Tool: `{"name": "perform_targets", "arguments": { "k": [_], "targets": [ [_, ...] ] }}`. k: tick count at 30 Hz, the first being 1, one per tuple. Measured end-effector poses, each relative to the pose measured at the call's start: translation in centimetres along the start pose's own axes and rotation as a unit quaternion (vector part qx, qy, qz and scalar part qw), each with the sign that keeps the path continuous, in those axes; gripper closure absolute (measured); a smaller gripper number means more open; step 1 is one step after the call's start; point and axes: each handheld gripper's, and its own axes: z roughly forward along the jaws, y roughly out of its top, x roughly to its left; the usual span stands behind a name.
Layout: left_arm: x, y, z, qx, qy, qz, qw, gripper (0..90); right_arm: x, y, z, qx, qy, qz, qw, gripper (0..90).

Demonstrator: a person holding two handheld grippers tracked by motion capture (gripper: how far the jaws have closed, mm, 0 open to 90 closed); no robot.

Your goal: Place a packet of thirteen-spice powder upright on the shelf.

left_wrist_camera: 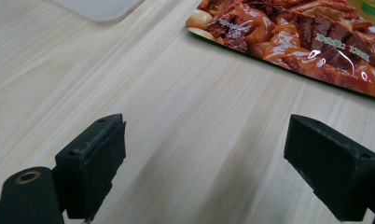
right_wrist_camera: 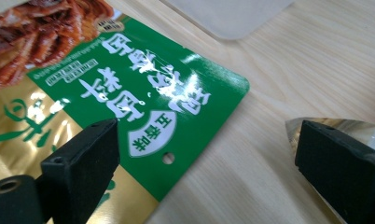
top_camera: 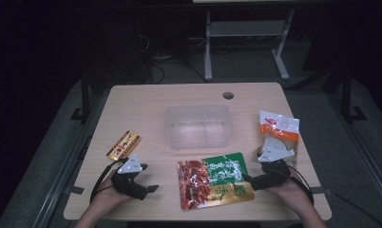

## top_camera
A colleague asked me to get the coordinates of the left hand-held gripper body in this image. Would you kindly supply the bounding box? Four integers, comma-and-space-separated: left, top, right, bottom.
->
110, 154, 149, 200

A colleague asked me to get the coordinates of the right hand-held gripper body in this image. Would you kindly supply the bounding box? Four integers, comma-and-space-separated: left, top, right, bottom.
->
250, 137, 296, 192

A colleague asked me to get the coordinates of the small gold brown snack packet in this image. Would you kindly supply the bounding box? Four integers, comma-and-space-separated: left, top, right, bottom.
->
105, 130, 143, 162

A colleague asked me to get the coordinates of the large red green snack bag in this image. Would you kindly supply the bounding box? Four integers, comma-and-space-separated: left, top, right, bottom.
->
177, 152, 256, 212

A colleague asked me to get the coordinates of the white orange snack bag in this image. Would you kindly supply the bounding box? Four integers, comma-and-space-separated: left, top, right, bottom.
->
254, 109, 301, 167

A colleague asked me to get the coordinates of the clear plastic container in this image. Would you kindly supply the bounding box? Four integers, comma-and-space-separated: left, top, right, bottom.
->
163, 104, 234, 150

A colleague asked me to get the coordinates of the person's left hand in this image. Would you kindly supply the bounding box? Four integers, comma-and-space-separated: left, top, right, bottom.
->
94, 175, 133, 207

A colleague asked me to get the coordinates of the person's right hand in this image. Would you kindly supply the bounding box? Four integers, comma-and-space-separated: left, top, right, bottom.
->
268, 176, 313, 211

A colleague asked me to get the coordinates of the black metal stand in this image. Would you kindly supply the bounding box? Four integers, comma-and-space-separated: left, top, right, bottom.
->
69, 70, 92, 123
340, 65, 368, 123

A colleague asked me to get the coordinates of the grey metal stand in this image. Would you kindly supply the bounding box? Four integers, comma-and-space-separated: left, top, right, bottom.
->
203, 9, 296, 82

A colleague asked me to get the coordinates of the right hand-held gripper black cable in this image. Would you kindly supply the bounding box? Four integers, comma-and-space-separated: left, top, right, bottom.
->
287, 165, 315, 205

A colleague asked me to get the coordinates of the grey table bracket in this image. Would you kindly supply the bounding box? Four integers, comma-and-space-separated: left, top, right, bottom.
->
64, 185, 85, 196
309, 186, 333, 196

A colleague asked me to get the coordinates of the black floor cable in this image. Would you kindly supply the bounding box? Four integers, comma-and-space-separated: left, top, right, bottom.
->
147, 61, 209, 84

